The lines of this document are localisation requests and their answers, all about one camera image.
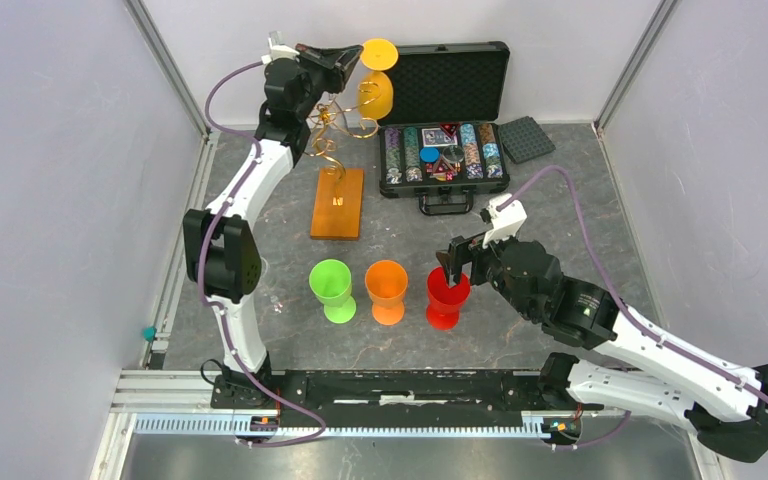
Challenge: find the blue round chip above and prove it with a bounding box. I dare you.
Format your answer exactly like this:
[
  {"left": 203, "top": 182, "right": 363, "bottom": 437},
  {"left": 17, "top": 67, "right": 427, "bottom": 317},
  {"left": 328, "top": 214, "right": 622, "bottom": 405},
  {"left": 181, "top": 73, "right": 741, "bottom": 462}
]
[{"left": 419, "top": 147, "right": 440, "bottom": 163}]

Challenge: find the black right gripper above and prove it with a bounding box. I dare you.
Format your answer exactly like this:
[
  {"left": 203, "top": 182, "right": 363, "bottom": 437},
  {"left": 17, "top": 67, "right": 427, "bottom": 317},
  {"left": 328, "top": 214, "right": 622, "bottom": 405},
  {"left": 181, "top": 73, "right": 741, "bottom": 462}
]
[{"left": 435, "top": 222, "right": 536, "bottom": 321}]

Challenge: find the red wine glass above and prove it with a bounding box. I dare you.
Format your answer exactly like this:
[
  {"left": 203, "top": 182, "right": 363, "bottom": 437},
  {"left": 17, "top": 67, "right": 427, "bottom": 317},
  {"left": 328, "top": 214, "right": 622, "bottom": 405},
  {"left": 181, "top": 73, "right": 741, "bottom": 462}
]
[{"left": 425, "top": 267, "right": 471, "bottom": 330}]

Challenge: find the small teal object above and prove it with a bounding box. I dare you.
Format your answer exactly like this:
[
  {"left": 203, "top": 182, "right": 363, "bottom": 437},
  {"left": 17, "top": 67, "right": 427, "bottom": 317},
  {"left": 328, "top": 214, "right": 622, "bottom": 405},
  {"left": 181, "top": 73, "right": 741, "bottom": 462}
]
[{"left": 142, "top": 327, "right": 157, "bottom": 343}]

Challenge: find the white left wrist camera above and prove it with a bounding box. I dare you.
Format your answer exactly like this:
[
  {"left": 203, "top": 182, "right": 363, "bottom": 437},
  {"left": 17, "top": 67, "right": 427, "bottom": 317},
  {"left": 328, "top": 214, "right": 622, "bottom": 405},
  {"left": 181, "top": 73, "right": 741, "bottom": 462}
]
[{"left": 262, "top": 31, "right": 299, "bottom": 65}]

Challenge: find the blue playing card deck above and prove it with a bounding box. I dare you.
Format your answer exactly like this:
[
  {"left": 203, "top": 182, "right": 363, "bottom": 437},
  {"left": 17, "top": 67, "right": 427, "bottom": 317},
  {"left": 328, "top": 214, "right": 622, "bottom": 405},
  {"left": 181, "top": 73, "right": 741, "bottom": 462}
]
[{"left": 421, "top": 127, "right": 458, "bottom": 148}]

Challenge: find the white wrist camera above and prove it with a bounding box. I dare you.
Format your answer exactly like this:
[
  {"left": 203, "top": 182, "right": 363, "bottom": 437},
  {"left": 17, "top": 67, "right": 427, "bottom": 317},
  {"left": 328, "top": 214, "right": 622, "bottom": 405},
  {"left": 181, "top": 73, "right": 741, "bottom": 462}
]
[
  {"left": 262, "top": 31, "right": 299, "bottom": 65},
  {"left": 480, "top": 193, "right": 527, "bottom": 248}
]

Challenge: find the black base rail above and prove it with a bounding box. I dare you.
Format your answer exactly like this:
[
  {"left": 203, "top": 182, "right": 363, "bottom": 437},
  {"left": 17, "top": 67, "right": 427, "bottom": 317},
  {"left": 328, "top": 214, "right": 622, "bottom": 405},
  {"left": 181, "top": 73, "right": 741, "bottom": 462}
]
[{"left": 210, "top": 369, "right": 578, "bottom": 430}]

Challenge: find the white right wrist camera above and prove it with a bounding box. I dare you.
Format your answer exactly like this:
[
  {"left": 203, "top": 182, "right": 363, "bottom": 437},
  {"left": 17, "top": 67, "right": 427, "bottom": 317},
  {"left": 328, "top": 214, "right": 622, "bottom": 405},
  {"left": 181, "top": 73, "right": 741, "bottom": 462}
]
[{"left": 480, "top": 193, "right": 527, "bottom": 248}]

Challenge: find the green wine glass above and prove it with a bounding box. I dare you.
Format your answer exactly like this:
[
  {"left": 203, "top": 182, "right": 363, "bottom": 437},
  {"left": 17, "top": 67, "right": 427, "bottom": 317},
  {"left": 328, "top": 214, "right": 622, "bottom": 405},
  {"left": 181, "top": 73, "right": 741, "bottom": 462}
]
[{"left": 308, "top": 259, "right": 356, "bottom": 324}]

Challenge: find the orange wine glass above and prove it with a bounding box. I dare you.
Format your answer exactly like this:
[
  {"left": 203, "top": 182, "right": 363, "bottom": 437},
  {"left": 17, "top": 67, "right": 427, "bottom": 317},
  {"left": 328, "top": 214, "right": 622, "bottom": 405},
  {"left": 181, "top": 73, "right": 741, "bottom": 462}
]
[{"left": 364, "top": 260, "right": 408, "bottom": 326}]

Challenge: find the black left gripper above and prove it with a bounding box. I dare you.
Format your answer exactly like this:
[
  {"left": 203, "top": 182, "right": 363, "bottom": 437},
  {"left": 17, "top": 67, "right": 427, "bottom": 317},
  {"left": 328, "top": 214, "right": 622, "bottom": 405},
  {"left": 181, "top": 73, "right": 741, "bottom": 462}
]
[{"left": 295, "top": 45, "right": 365, "bottom": 121}]

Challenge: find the yellow wine glass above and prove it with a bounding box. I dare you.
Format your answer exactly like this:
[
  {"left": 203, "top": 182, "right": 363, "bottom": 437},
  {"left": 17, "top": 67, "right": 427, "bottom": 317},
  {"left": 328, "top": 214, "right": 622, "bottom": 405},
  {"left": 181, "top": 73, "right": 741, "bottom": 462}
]
[{"left": 357, "top": 38, "right": 399, "bottom": 121}]

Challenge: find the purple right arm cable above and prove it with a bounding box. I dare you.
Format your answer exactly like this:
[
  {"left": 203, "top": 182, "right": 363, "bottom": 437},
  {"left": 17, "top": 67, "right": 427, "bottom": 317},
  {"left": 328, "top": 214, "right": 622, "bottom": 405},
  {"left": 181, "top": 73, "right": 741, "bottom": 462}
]
[{"left": 496, "top": 165, "right": 768, "bottom": 452}]

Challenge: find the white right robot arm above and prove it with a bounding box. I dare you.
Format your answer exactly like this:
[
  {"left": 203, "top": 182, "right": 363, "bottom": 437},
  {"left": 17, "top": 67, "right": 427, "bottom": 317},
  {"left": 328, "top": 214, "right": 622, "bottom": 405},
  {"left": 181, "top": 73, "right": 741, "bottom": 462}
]
[{"left": 436, "top": 235, "right": 768, "bottom": 463}]

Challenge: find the gold wire rack wooden base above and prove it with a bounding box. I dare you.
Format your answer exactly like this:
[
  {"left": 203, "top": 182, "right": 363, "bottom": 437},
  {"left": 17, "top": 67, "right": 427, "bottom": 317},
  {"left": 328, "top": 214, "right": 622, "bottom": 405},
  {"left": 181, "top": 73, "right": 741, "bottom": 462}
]
[{"left": 304, "top": 94, "right": 379, "bottom": 241}]

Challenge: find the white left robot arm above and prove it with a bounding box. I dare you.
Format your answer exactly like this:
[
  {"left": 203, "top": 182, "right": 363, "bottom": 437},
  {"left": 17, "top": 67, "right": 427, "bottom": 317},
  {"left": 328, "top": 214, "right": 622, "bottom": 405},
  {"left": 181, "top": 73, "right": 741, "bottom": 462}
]
[{"left": 182, "top": 44, "right": 363, "bottom": 408}]

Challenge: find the black foam pad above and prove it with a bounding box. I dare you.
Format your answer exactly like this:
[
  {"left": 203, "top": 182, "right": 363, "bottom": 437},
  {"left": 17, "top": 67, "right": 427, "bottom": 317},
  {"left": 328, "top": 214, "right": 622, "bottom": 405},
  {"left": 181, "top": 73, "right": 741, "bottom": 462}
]
[{"left": 499, "top": 116, "right": 556, "bottom": 164}]

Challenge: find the black poker chip case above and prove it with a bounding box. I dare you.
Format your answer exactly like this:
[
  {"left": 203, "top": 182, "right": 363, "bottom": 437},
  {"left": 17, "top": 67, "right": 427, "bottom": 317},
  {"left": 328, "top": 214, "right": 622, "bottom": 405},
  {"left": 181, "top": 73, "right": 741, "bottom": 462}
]
[{"left": 378, "top": 41, "right": 510, "bottom": 216}]

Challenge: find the clear wine glass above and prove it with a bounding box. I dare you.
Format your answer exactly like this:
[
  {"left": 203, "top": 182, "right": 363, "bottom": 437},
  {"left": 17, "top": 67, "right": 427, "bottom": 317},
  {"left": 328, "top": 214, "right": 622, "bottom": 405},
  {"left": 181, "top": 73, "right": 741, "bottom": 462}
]
[{"left": 257, "top": 258, "right": 284, "bottom": 314}]

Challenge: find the clear round dealer button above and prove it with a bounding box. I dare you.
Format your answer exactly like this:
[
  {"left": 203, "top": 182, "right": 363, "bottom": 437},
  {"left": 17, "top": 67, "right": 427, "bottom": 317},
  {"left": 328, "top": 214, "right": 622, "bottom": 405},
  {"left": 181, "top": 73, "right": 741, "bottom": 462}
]
[{"left": 441, "top": 145, "right": 464, "bottom": 165}]

